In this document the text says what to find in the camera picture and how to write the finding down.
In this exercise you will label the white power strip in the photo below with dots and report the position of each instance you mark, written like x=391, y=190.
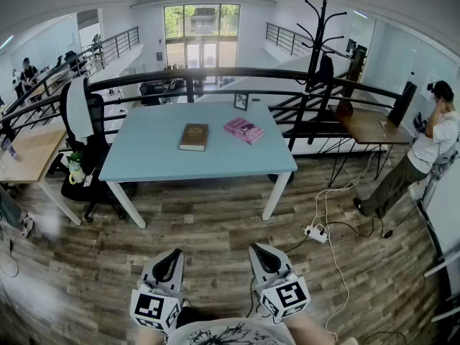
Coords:
x=316, y=233

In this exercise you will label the potted plant in yellow mug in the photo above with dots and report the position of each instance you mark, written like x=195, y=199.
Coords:
x=76, y=171

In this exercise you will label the long black mezzanine railing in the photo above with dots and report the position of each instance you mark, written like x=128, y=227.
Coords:
x=115, y=43

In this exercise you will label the black office chair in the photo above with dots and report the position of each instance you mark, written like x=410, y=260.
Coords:
x=94, y=156

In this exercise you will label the person's white printed shirt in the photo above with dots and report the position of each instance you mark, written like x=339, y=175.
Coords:
x=230, y=334

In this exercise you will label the person's left forearm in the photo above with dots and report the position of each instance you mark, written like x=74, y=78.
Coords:
x=149, y=336

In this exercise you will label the brown stair post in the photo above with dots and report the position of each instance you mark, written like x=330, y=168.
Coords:
x=355, y=72

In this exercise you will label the light wooden desk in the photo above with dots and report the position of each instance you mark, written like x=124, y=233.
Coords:
x=32, y=156

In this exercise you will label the black picture frame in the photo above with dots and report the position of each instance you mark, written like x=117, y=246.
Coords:
x=241, y=101

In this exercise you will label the person's right forearm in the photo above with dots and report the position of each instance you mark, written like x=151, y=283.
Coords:
x=309, y=331

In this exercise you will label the pink paperback book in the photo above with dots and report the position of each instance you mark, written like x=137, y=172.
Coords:
x=244, y=131

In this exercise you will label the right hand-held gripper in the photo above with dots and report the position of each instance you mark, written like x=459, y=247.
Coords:
x=284, y=293

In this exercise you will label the black curved railing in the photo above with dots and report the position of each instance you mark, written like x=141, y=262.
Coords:
x=230, y=72

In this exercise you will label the dark wooden side table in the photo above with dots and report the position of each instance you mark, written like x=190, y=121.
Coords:
x=370, y=129

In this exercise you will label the white table leg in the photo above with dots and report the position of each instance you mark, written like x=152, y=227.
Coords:
x=275, y=198
x=127, y=203

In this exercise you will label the brown hardcover book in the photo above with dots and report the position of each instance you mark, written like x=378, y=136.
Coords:
x=194, y=137

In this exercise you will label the white cloth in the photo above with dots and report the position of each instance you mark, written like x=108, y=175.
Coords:
x=79, y=113

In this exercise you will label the white metal rack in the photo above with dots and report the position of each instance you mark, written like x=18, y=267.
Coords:
x=443, y=264

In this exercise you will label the black hanging bag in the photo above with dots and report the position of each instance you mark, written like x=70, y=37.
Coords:
x=325, y=69

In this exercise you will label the tall glass entrance window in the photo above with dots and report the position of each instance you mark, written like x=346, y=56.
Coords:
x=201, y=31

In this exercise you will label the black coat rack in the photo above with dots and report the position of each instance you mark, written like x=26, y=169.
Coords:
x=315, y=59

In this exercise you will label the short black mezzanine railing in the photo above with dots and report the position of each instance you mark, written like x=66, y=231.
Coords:
x=287, y=38

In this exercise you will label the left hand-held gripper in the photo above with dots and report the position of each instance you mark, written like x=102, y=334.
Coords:
x=169, y=282

